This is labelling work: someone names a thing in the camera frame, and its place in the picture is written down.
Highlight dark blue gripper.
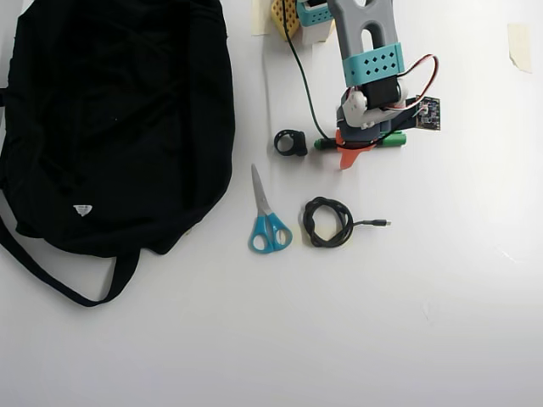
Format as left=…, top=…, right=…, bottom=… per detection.
left=334, top=105, right=394, bottom=171

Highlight green capped black marker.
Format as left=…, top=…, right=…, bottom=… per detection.
left=313, top=130, right=408, bottom=153

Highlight teal white robot base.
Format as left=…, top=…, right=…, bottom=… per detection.
left=295, top=0, right=336, bottom=44

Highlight black fabric bag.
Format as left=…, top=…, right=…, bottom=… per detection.
left=0, top=0, right=237, bottom=309

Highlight yellow perforated plastic block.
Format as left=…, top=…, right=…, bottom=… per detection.
left=271, top=0, right=302, bottom=42

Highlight long beige masking tape strip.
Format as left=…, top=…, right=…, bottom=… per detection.
left=251, top=0, right=277, bottom=37

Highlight short beige masking tape piece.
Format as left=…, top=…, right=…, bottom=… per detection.
left=507, top=23, right=534, bottom=74

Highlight black plastic ring part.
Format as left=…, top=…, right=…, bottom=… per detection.
left=272, top=129, right=309, bottom=159

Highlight coiled black USB cable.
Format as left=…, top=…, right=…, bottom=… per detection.
left=302, top=195, right=392, bottom=250

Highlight black camera cable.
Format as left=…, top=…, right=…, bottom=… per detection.
left=280, top=0, right=330, bottom=143

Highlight bare camera circuit board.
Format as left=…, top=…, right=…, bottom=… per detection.
left=415, top=95, right=442, bottom=131

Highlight blue handled scissors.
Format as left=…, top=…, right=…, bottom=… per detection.
left=248, top=163, right=294, bottom=255

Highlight red white servo wire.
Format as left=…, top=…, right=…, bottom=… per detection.
left=400, top=53, right=440, bottom=115

